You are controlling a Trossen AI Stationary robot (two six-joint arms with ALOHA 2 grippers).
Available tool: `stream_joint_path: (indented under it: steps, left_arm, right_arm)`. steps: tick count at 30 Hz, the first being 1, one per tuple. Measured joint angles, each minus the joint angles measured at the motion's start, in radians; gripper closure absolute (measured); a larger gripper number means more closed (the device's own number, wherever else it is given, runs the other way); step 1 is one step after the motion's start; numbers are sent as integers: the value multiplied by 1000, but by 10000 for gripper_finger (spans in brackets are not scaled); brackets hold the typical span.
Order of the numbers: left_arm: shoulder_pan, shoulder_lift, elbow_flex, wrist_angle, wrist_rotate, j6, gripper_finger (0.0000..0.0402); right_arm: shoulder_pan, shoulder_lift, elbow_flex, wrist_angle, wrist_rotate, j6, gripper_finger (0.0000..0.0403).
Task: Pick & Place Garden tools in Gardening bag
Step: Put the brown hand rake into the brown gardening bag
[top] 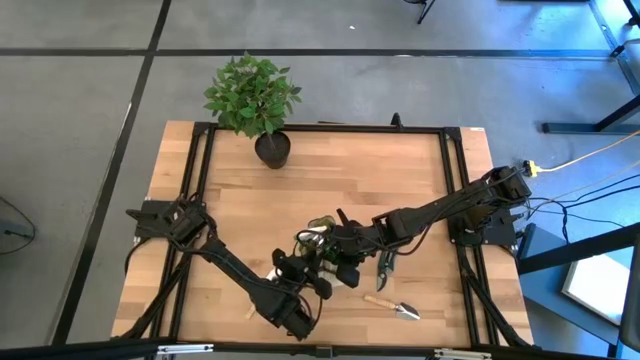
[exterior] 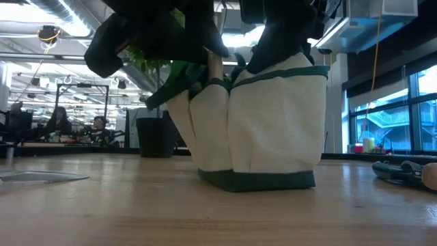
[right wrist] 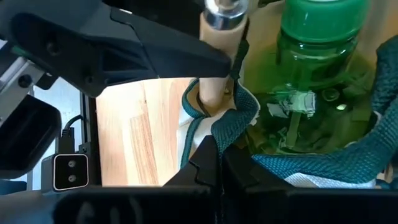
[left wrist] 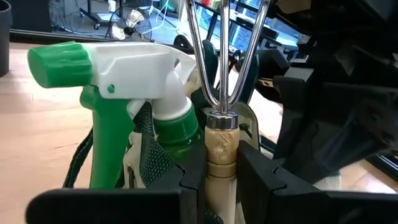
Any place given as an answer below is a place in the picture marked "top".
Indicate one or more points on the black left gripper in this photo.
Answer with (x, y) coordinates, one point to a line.
(295, 265)

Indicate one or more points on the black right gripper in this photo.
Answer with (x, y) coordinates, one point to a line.
(352, 240)

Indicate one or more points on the beige green gardening bag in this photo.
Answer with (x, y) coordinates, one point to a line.
(332, 279)

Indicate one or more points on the black pruning shears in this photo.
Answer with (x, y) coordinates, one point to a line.
(386, 265)

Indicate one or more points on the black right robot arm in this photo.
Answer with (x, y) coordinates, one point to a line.
(440, 205)

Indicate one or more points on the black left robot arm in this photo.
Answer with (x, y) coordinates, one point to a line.
(235, 270)

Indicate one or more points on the green potted plant black pot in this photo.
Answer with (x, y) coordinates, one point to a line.
(250, 95)

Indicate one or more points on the yellow power plug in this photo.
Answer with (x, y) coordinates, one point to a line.
(531, 168)

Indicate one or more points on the blue grey platform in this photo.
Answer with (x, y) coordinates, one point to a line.
(545, 300)

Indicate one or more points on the black diagonal table beam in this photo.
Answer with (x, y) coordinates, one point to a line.
(575, 250)

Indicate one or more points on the black overhead rig beam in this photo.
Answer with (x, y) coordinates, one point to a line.
(75, 350)

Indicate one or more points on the black chair leg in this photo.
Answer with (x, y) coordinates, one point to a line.
(425, 11)

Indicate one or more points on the white flat panel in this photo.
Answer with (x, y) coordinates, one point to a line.
(595, 290)

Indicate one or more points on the black floor stand base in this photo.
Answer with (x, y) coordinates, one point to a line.
(590, 128)

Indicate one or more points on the silver metal bracket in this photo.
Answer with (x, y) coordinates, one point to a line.
(462, 354)
(185, 348)

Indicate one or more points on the grey metal cart frame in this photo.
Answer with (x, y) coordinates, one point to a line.
(632, 70)

